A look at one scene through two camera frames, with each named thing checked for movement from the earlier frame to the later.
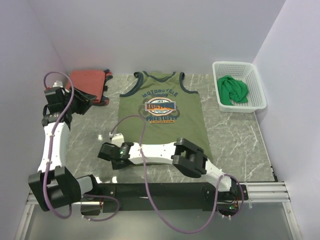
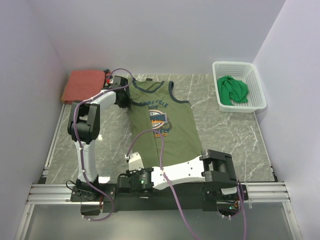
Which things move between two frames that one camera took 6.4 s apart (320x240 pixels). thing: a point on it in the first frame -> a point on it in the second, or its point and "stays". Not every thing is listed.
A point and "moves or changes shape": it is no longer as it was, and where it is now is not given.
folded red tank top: (93, 82) stays
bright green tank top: (230, 88) stays
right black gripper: (115, 166) -> (133, 172)
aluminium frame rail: (259, 191) stays
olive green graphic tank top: (171, 111) moves or changes shape
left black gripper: (84, 99) -> (127, 102)
